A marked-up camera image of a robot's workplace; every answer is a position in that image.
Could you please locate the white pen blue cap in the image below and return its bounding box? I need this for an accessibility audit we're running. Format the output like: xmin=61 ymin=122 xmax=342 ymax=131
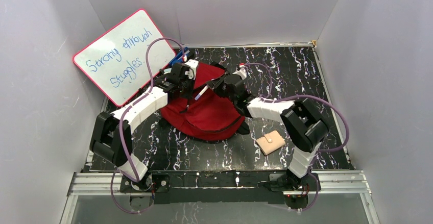
xmin=195 ymin=85 xmax=209 ymax=101

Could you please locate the blue stapler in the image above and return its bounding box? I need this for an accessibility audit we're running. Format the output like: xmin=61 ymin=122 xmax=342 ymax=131
xmin=160 ymin=47 xmax=195 ymax=74

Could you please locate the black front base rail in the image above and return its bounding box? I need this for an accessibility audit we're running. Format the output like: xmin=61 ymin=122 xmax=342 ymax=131
xmin=152 ymin=170 xmax=292 ymax=204

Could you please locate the white board pink frame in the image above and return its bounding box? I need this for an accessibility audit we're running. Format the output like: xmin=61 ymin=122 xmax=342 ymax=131
xmin=73 ymin=9 xmax=176 ymax=107

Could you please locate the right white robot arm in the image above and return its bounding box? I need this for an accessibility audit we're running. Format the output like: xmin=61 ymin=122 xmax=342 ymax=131
xmin=206 ymin=74 xmax=329 ymax=191

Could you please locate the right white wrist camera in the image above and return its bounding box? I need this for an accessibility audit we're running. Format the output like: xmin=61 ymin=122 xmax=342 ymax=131
xmin=233 ymin=63 xmax=247 ymax=80

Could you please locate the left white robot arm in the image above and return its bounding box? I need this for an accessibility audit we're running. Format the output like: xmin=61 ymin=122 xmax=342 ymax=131
xmin=90 ymin=60 xmax=199 ymax=191

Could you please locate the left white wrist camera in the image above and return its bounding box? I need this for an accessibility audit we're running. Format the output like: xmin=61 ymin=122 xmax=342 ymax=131
xmin=184 ymin=59 xmax=199 ymax=80

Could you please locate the red student backpack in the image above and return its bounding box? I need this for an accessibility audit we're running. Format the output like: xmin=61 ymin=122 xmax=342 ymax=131
xmin=159 ymin=62 xmax=251 ymax=142

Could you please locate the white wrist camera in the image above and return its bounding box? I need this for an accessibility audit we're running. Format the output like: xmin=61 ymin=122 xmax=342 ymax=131
xmin=184 ymin=59 xmax=199 ymax=80
xmin=233 ymin=63 xmax=247 ymax=80

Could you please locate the beige small wallet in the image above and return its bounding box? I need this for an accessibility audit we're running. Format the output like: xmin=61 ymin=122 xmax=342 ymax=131
xmin=256 ymin=130 xmax=286 ymax=156

